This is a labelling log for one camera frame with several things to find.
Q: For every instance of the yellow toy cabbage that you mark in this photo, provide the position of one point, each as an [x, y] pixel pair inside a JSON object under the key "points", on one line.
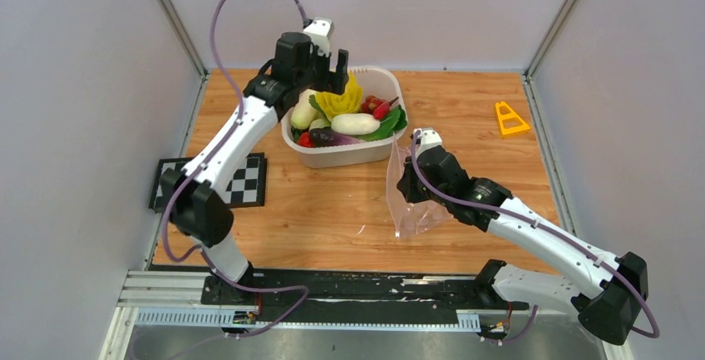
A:
{"points": [[332, 105]]}

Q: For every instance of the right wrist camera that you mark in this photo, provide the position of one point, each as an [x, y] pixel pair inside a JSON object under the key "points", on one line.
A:
{"points": [[424, 139]]}

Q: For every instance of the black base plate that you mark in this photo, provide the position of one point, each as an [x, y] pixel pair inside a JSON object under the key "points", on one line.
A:
{"points": [[357, 297]]}

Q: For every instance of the red toy chili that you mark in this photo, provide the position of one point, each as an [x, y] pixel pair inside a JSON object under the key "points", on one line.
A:
{"points": [[377, 107]]}

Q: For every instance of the long white toy radish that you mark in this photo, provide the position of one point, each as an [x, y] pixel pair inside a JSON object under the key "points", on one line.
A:
{"points": [[303, 114]]}

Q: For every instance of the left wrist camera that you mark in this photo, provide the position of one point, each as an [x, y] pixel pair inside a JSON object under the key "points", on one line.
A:
{"points": [[319, 31]]}

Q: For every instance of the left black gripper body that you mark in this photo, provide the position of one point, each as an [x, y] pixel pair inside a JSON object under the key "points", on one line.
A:
{"points": [[313, 69]]}

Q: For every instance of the purple toy eggplant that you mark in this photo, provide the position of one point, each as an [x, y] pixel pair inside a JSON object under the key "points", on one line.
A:
{"points": [[326, 137]]}

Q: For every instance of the black white checkerboard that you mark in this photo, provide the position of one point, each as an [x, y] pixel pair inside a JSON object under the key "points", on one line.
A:
{"points": [[246, 188]]}

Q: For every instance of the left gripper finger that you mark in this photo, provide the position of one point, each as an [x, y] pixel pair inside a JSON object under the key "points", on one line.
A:
{"points": [[322, 72], [340, 76]]}

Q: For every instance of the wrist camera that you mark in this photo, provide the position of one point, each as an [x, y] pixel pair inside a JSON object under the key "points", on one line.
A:
{"points": [[424, 139], [319, 31]]}

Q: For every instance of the white plastic basket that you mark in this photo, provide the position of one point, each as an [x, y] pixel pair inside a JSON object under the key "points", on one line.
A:
{"points": [[373, 80]]}

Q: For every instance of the green toy leaf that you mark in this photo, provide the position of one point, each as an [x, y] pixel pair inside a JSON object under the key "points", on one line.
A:
{"points": [[394, 121]]}

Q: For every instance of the yellow plastic triangle frame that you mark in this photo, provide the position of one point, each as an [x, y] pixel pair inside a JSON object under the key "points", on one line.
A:
{"points": [[509, 122]]}

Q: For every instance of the red toy tomato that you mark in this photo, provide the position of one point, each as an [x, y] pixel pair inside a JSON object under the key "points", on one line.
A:
{"points": [[305, 140]]}

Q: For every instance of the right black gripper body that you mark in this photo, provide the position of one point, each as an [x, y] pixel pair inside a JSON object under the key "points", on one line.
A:
{"points": [[424, 196]]}

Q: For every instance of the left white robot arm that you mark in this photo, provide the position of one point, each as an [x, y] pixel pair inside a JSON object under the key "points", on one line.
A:
{"points": [[196, 193]]}

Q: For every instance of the white slotted cable duct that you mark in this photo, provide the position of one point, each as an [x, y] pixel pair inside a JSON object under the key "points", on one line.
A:
{"points": [[183, 317]]}

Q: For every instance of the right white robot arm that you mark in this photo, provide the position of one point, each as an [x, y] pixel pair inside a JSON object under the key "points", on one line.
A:
{"points": [[606, 292]]}

